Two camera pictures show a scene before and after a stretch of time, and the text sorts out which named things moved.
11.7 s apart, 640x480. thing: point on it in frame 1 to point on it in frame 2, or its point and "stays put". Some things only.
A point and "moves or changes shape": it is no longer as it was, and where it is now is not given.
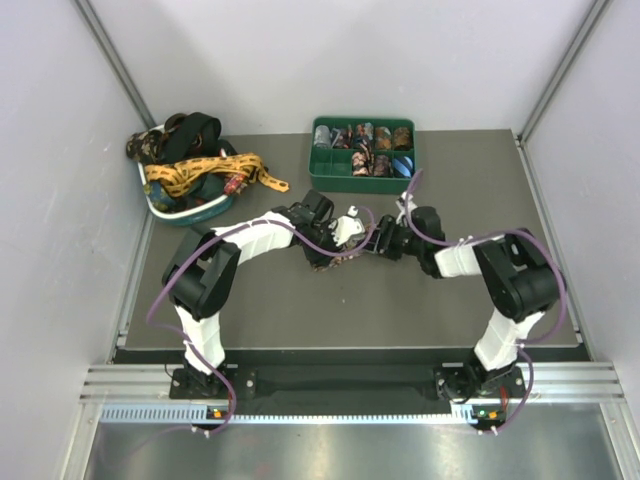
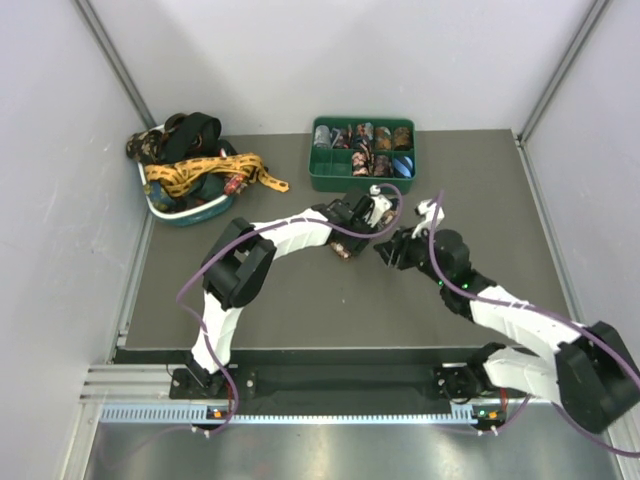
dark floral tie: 145,146 stays put
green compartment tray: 361,155 stays put
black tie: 193,135 stays put
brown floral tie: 339,259 moves or changes shape
